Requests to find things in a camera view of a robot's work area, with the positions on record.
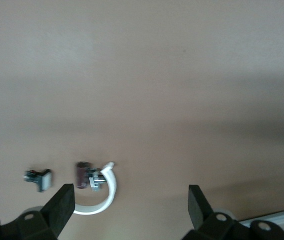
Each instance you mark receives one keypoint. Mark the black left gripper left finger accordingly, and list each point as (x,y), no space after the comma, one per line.
(57,210)

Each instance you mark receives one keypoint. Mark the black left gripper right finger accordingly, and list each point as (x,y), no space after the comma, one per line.
(200,210)

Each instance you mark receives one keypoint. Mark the dark brown cylindrical component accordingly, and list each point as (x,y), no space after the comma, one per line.
(81,175)

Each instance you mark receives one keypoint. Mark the brown table cover sheet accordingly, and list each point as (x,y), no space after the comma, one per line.
(141,100)

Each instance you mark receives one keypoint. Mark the small black switch white face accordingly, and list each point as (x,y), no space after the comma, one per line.
(43,180)

